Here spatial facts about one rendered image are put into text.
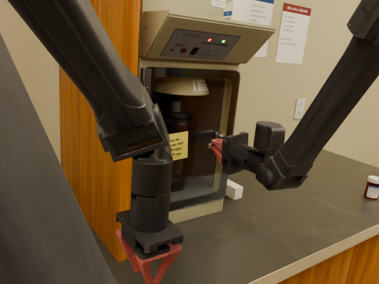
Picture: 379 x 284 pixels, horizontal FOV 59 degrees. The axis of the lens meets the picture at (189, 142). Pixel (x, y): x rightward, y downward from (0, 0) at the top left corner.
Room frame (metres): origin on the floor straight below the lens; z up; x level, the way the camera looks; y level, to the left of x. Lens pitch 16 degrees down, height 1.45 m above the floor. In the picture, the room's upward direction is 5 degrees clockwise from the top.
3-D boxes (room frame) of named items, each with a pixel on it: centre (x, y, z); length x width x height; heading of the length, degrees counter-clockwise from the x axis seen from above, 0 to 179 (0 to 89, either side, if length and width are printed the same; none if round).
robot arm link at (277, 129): (0.72, -0.18, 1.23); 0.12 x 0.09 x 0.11; 23
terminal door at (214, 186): (0.89, 0.00, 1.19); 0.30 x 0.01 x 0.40; 126
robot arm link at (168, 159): (0.46, 0.05, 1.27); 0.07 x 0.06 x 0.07; 4
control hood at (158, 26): (0.85, -0.03, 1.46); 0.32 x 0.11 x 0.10; 126
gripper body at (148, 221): (0.45, 0.05, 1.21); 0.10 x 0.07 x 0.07; 37
